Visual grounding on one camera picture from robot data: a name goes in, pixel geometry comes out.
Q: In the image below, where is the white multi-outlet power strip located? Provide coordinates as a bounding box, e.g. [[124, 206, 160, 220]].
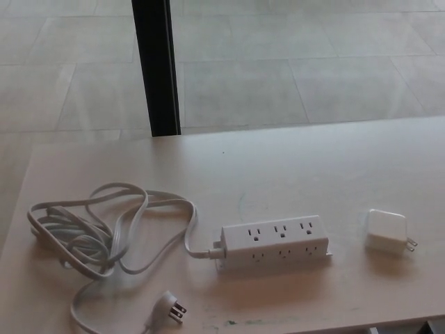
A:
[[212, 214, 334, 274]]

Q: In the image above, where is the white flat power cord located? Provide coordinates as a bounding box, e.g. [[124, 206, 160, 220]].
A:
[[27, 183, 223, 334]]

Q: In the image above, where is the white angled three-prong plug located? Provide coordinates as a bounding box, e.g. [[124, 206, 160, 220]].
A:
[[147, 290, 188, 325]]

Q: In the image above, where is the white square charger adapter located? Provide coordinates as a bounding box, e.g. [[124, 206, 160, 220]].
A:
[[363, 208, 418, 258]]

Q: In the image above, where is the black vertical pillar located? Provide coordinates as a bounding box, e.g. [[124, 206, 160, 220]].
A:
[[131, 0, 181, 136]]

